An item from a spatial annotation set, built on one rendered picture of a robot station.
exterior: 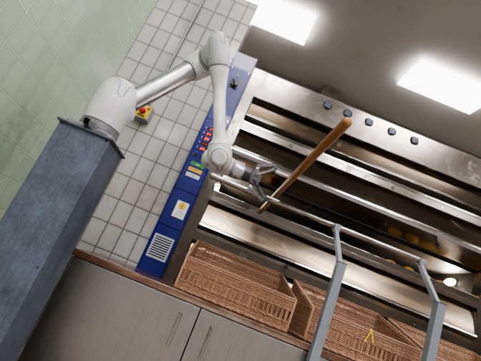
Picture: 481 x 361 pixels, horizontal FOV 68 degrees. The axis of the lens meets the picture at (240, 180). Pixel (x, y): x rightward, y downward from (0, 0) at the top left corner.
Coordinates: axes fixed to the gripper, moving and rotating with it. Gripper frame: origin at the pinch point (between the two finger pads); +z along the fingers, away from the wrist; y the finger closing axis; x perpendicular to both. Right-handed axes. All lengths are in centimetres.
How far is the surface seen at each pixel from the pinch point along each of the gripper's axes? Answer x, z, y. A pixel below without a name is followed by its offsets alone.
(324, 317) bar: 9, 35, 49
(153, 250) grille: -49, -51, 49
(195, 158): -49, -51, -12
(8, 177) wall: -11, -124, 44
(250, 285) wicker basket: -2.3, 2.2, 47.8
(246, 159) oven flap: -38.3, -21.2, -20.7
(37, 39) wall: 24, -124, -13
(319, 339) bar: 9, 36, 58
